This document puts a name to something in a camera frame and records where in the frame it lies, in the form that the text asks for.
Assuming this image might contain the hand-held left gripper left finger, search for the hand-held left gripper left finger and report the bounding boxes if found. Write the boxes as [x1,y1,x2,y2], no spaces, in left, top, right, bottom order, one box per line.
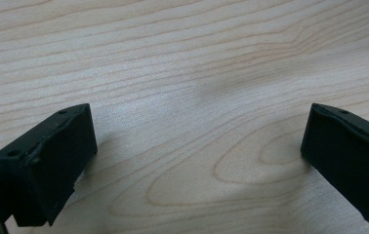
[0,102,99,228]

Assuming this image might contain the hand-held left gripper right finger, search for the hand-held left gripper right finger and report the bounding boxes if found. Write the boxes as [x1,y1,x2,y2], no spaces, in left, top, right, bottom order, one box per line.
[300,102,369,225]

